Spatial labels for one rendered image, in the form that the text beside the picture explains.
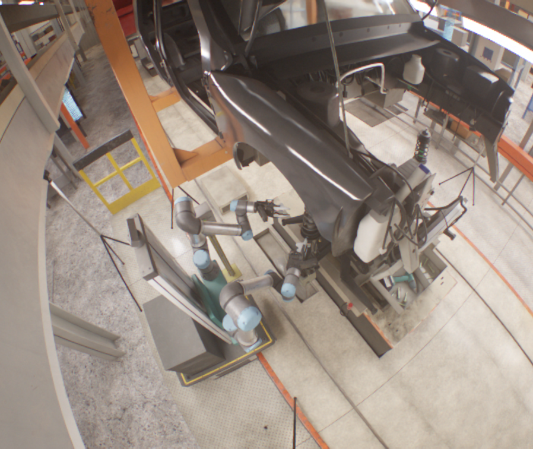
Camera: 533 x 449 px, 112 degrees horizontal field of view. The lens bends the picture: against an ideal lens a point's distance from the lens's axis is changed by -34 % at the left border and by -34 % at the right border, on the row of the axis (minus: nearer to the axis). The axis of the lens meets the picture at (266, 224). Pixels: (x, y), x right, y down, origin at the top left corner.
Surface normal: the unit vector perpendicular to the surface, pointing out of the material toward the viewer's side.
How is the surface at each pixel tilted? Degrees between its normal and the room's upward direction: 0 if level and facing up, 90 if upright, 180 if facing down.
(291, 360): 0
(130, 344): 0
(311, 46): 92
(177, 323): 0
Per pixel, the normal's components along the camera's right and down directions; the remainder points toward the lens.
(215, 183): -0.11, -0.56
